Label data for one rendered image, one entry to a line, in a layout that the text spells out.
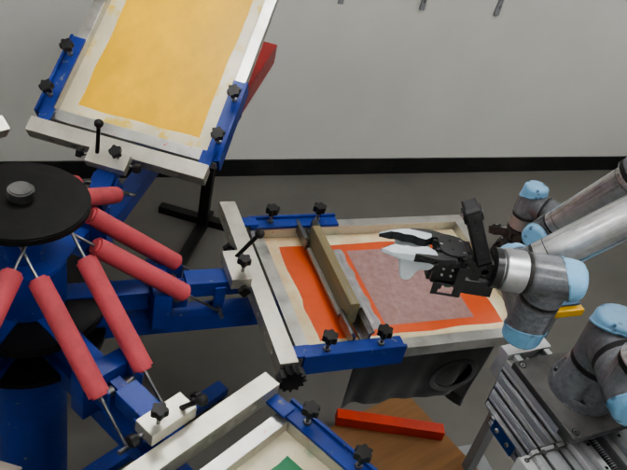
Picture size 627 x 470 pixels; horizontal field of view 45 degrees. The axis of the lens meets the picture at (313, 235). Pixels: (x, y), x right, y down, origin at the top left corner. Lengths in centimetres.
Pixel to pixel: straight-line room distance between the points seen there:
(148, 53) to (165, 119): 26
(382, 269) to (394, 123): 228
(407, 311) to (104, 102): 118
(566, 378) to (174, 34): 169
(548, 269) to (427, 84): 328
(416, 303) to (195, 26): 120
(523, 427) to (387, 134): 296
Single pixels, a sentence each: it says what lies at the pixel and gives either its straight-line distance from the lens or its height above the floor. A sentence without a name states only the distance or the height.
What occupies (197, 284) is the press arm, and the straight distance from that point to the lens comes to 206.
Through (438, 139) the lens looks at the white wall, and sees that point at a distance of 480.
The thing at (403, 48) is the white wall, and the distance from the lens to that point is 434.
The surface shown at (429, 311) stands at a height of 96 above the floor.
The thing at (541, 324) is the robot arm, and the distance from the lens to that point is 139.
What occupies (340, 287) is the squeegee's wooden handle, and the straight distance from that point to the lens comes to 213.
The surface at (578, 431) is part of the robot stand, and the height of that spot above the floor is 126.
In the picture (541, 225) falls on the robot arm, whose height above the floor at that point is 132.
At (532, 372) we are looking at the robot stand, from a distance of 179.
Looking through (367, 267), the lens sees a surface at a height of 96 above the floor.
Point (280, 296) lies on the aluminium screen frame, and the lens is 214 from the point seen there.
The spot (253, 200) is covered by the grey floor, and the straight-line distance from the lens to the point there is 422.
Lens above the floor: 241
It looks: 36 degrees down
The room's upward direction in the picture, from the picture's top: 14 degrees clockwise
